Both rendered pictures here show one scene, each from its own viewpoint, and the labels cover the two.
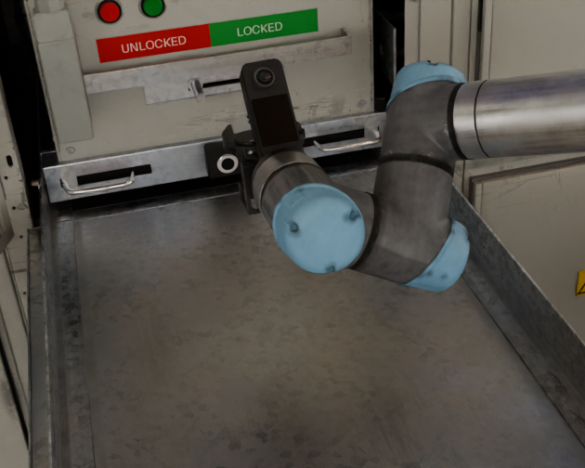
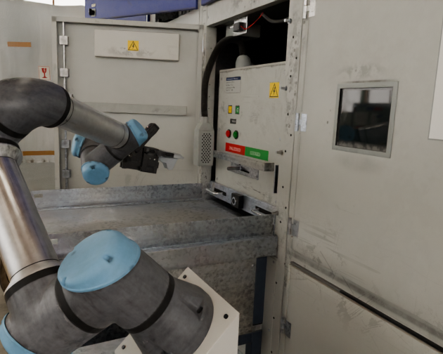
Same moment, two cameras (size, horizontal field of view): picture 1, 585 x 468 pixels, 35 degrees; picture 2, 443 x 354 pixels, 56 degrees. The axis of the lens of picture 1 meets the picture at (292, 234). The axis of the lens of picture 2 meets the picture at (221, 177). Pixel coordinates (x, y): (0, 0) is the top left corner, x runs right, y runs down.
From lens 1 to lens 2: 162 cm
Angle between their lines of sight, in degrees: 72
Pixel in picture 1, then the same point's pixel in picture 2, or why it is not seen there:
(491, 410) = not seen: hidden behind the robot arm
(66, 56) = (197, 135)
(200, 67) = (232, 158)
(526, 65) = (308, 205)
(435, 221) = (91, 156)
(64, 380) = (118, 203)
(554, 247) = (317, 338)
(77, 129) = (195, 160)
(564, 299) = not seen: outside the picture
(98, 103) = (223, 165)
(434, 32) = (285, 172)
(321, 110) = (266, 197)
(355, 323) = not seen: hidden behind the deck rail
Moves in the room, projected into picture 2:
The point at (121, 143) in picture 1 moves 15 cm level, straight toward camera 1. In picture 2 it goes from (225, 182) to (190, 183)
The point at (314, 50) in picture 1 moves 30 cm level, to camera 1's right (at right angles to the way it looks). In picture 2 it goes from (255, 164) to (292, 180)
